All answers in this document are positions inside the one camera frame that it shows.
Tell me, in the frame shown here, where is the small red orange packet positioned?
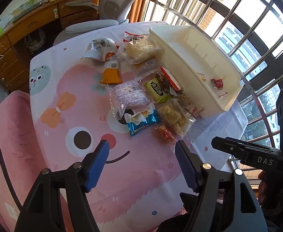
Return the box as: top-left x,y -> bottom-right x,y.
155,125 -> 177,146

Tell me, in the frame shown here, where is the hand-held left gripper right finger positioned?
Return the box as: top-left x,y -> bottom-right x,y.
175,140 -> 265,232

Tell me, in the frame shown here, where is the pink white bread packet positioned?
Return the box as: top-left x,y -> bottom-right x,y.
108,80 -> 150,110

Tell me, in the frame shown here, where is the orange snack bar packet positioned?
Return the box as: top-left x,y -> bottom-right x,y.
100,53 -> 122,85

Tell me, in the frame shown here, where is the person's right hand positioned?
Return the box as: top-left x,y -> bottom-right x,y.
258,170 -> 280,199

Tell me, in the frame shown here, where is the large clear rice cake packet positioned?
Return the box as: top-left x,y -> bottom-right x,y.
118,39 -> 164,65

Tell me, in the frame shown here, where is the grey bag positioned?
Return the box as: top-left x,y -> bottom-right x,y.
24,28 -> 46,54

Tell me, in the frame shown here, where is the wooden desk with drawers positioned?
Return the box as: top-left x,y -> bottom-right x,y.
0,0 -> 101,93

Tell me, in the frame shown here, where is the clear packet with red strip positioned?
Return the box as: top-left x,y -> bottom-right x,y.
124,31 -> 147,43

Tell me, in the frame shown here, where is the blue cake packet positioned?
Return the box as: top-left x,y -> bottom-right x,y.
124,105 -> 161,138

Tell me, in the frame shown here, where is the person's dark clothing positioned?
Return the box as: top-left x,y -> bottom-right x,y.
157,192 -> 200,232

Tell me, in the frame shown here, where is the black cable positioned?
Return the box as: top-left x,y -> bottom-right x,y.
0,123 -> 23,208

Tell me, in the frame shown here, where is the red white cookie packet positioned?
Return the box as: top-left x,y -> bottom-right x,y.
159,67 -> 183,93

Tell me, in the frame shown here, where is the clear floss roll packet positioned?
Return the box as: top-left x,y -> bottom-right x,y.
157,101 -> 196,141

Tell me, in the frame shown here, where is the green yellow snack packet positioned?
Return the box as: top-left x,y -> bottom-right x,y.
143,76 -> 173,105

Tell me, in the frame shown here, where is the printed desk mat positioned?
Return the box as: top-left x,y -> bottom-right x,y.
1,0 -> 84,22

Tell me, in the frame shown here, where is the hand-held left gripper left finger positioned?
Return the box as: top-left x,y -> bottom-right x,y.
14,140 -> 110,232

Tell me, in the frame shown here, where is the small red candy packet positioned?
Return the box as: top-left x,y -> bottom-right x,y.
210,77 -> 224,90

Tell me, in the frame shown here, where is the silver white snack packet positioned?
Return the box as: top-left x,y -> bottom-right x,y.
82,38 -> 119,62

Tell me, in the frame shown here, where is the metal window grille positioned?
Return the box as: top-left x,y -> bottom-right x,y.
129,0 -> 283,186

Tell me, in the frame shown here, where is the grey office chair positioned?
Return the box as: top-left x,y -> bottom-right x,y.
53,0 -> 151,46

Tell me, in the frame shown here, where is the white plastic storage bin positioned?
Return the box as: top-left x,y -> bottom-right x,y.
148,25 -> 244,118

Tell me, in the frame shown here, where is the clear packet with brown snack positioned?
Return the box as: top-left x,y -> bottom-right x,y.
134,57 -> 157,74

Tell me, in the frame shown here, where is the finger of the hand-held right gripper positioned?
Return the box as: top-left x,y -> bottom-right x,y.
211,136 -> 283,167

